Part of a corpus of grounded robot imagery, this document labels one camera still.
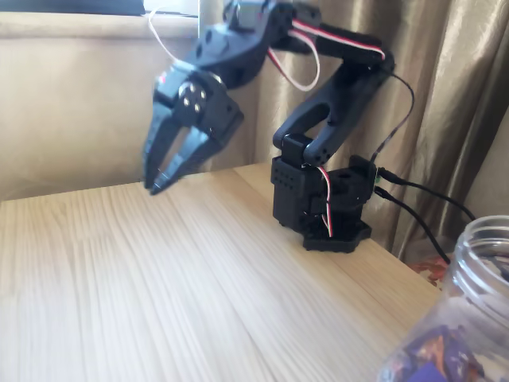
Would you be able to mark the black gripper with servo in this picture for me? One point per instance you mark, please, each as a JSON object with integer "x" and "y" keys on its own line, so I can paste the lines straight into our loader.
{"x": 216, "y": 107}

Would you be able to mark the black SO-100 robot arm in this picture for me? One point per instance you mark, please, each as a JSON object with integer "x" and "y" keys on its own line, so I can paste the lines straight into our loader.
{"x": 350, "y": 91}

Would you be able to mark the clear plastic jar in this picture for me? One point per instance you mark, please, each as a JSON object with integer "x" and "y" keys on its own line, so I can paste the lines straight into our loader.
{"x": 469, "y": 286}

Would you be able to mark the beige upholstered backrest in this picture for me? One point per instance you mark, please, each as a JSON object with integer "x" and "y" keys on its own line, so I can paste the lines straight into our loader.
{"x": 79, "y": 119}

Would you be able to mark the orange floral patterned cloth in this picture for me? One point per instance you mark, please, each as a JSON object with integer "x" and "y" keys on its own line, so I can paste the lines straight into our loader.
{"x": 431, "y": 272}

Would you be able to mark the golden beige curtain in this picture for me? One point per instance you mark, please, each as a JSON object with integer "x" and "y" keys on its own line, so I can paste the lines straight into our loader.
{"x": 457, "y": 79}

